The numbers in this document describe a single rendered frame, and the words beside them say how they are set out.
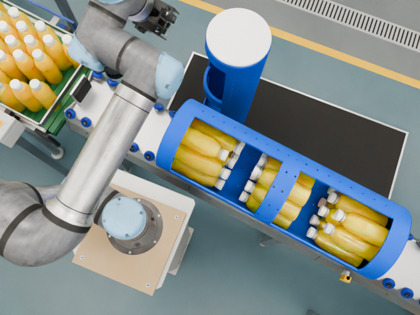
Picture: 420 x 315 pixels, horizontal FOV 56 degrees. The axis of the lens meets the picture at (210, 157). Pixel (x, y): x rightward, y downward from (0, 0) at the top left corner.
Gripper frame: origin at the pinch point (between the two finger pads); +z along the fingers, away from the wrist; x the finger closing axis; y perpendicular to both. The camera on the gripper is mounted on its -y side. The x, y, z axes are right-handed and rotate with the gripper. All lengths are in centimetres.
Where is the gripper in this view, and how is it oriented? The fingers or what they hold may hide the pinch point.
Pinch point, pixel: (159, 22)
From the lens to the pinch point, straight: 109.9
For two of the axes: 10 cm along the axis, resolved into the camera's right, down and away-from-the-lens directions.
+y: 8.6, 5.0, -1.2
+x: 4.8, -8.6, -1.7
